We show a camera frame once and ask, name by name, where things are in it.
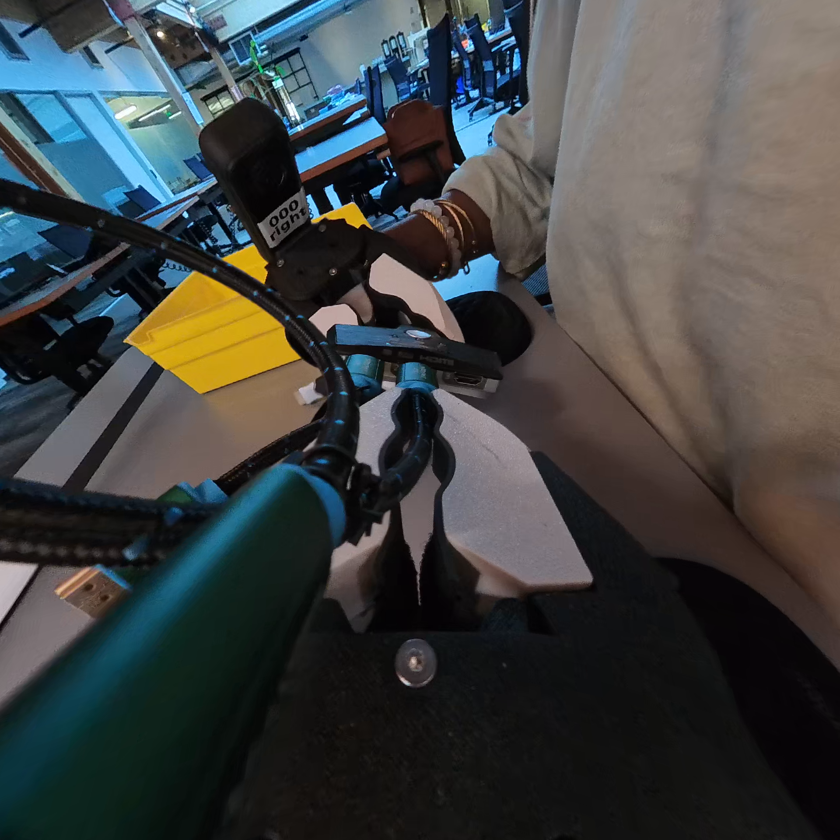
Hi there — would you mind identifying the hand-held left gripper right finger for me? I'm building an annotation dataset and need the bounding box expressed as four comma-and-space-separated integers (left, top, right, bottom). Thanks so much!
420, 387, 595, 631

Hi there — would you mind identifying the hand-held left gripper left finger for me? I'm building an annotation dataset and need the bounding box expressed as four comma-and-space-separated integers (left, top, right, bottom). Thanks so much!
328, 392, 421, 631

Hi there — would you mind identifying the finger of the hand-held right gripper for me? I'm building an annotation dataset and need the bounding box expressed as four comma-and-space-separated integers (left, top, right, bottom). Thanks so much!
364, 252, 468, 345
308, 289, 378, 329

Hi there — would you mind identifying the black hdmi switch box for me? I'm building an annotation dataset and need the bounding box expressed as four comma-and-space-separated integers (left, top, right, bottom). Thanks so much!
326, 323, 504, 399

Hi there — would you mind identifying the yellow plastic bin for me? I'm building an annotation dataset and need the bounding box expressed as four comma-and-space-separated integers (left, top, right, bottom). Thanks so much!
125, 203, 373, 395

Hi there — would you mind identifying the person's right forearm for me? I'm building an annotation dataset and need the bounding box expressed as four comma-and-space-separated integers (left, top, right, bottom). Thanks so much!
433, 105, 559, 280

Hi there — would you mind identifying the black quilted pad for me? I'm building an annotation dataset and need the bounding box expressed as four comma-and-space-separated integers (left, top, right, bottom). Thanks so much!
446, 292, 534, 368

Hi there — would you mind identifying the wooden office desk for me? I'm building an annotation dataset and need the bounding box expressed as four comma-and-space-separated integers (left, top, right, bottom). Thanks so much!
295, 117, 391, 214
289, 95, 368, 142
0, 177, 221, 329

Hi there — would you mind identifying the green potted plant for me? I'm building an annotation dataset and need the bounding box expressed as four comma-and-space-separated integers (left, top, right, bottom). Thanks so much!
248, 36, 293, 122

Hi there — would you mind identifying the brown office chair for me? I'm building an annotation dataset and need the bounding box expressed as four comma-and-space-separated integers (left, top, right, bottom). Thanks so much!
384, 98, 467, 194

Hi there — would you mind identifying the black office chair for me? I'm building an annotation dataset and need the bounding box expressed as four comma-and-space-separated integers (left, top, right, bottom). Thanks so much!
0, 315, 116, 395
425, 12, 462, 109
467, 16, 526, 119

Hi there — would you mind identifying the gold bangle bracelet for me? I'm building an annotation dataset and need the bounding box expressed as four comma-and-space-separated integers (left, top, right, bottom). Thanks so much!
430, 199, 483, 280

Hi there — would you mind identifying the white bead bracelet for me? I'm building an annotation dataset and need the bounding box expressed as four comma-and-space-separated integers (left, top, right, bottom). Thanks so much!
410, 198, 462, 280

